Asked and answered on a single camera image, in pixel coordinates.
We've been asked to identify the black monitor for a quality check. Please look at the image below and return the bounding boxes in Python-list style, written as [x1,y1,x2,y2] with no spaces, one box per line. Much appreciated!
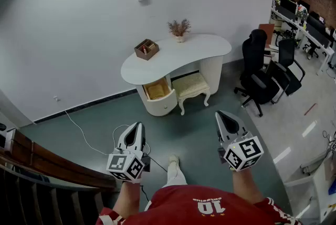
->
[279,0,298,14]

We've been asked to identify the person's left forearm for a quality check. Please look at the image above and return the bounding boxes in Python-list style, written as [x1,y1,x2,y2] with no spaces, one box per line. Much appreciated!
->
[112,180,144,219]

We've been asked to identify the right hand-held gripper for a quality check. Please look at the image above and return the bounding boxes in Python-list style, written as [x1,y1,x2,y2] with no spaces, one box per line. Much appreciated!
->
[215,111,265,172]

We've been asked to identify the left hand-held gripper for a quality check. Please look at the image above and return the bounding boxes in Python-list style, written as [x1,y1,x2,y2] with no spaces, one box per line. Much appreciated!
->
[106,122,152,184]

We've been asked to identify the black high-back office chair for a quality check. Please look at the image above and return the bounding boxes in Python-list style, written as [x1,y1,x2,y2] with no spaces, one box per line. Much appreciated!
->
[233,29,280,117]

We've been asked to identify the person's red shirt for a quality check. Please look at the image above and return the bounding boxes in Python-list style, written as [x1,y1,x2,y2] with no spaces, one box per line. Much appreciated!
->
[96,184,302,225]

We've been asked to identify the black floor cable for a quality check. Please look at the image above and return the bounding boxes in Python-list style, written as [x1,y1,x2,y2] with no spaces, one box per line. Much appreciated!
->
[140,157,169,203]

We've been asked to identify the white curved desk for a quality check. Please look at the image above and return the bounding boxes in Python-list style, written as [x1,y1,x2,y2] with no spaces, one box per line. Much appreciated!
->
[120,34,232,113]

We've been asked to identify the white table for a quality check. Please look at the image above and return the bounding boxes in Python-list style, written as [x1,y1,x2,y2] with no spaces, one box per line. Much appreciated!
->
[285,152,336,222]

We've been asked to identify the person's cream trousers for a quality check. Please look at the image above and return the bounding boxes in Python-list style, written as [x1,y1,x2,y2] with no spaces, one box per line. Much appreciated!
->
[162,160,188,189]

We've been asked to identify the person's right forearm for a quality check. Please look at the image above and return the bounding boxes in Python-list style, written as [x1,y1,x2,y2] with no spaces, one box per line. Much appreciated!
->
[232,168,265,205]

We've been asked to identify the cream upholstered stool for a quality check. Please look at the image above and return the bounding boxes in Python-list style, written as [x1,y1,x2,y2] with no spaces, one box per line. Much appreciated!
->
[172,72,212,116]

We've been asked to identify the black mesh office chair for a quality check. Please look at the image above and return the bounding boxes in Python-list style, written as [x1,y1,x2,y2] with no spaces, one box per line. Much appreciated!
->
[267,39,307,104]

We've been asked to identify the white floor cable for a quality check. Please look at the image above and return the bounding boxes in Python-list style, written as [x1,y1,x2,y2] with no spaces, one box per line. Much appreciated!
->
[64,110,152,156]

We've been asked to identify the wooden staircase railing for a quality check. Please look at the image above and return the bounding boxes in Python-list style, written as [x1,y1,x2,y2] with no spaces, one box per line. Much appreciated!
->
[0,129,118,225]

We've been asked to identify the long white office desk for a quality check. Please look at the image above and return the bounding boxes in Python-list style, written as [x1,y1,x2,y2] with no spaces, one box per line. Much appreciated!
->
[271,7,336,77]

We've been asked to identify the yellow folded cloth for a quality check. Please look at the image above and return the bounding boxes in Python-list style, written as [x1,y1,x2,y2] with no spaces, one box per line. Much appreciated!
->
[147,81,170,100]

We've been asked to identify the white curved drawer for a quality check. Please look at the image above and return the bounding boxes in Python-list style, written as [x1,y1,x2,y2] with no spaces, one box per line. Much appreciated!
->
[142,77,179,117]

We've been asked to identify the brown board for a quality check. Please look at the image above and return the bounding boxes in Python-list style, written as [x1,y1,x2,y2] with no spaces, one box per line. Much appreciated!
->
[258,23,276,49]

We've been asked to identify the dried brown plant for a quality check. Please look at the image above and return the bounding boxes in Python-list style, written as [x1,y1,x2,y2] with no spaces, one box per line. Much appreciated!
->
[167,18,192,37]

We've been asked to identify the brown wooden organizer box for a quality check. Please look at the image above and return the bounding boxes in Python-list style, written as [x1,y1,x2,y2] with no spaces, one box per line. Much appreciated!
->
[134,39,160,61]

